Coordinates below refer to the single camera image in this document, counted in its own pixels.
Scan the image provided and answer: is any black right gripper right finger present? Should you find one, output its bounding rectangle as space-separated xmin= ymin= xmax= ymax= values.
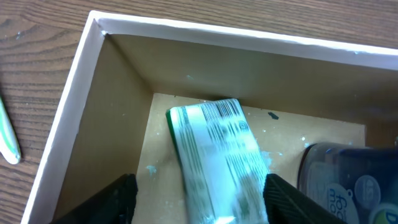
xmin=263 ymin=174 xmax=344 ymax=224

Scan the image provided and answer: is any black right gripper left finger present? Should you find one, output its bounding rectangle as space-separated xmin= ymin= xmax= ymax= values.
xmin=51 ymin=174 xmax=138 ymax=224

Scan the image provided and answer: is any green white soap box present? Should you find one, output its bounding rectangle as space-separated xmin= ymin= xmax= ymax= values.
xmin=166 ymin=98 xmax=268 ymax=223

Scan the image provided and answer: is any dark bottle with clear cap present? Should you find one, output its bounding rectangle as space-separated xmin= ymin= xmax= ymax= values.
xmin=297 ymin=142 xmax=397 ymax=223

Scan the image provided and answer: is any white cardboard box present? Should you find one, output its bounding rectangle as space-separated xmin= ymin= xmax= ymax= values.
xmin=22 ymin=11 xmax=397 ymax=223

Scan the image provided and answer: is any green white toothbrush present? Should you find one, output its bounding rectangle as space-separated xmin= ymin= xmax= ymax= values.
xmin=1 ymin=100 xmax=21 ymax=165

